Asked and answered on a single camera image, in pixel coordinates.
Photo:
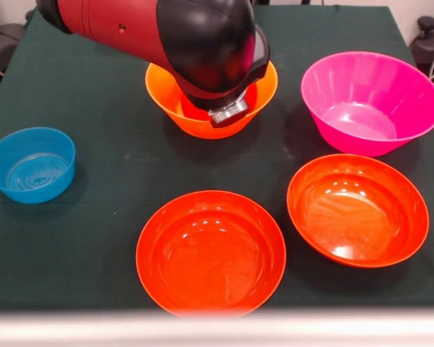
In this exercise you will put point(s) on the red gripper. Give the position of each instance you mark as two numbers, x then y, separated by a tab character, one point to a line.
229	120

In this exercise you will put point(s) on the large orange bowl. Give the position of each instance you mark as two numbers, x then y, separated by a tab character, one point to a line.
159	86

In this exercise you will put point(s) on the large pink bowl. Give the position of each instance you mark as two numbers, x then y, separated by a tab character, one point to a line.
365	119

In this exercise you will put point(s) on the large red bowl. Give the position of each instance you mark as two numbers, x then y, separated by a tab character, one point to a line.
209	260
354	217

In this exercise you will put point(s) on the blue bowl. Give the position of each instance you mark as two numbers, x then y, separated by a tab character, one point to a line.
32	173

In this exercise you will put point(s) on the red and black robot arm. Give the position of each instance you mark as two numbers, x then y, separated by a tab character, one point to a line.
202	36

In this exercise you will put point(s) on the dark green table cloth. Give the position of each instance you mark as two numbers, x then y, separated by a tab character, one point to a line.
58	235

